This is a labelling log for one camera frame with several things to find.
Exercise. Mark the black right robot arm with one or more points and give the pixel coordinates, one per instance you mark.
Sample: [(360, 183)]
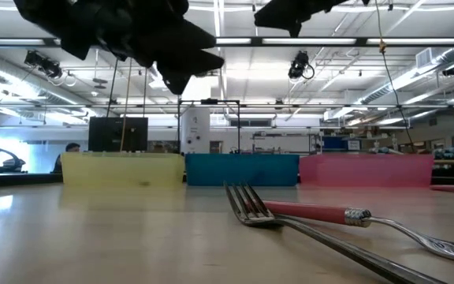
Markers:
[(353, 2)]

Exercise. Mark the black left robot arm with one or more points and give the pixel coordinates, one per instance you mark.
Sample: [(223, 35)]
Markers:
[(45, 16)]

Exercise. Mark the black ceiling camera cluster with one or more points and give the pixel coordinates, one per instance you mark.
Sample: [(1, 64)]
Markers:
[(43, 65)]

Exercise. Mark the black background rig frame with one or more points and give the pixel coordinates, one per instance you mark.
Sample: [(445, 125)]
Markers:
[(209, 101)]

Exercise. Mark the white column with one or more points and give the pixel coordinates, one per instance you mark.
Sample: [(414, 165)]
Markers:
[(195, 130)]

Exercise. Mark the yellow plastic bin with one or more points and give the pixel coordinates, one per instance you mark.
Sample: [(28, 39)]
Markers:
[(120, 169)]

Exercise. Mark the black panel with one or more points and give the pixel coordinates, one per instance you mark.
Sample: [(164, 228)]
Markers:
[(105, 134)]

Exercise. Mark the black curved stand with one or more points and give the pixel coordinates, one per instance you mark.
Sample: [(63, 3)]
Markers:
[(16, 163)]

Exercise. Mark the blue plastic bin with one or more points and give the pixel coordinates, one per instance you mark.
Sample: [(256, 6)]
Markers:
[(243, 169)]

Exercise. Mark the black overhead camera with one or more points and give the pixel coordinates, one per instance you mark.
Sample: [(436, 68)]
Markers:
[(298, 63)]

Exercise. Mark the red plastic bin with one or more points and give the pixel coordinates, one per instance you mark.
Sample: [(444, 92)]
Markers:
[(369, 169)]

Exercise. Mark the blue crate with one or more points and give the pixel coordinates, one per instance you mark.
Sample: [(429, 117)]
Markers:
[(333, 143)]

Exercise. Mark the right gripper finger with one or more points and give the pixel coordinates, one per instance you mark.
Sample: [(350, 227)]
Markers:
[(286, 16)]

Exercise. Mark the black fork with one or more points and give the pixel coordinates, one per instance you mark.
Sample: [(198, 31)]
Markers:
[(256, 216)]

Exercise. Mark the person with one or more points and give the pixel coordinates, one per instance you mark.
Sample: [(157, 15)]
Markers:
[(71, 148)]

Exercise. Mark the black overhead frame beam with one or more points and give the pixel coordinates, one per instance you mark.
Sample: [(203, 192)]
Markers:
[(256, 41)]

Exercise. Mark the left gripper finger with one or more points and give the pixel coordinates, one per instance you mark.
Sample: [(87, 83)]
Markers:
[(187, 37), (191, 65)]

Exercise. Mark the metal shelving rack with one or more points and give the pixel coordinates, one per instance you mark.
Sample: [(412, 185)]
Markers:
[(282, 135)]

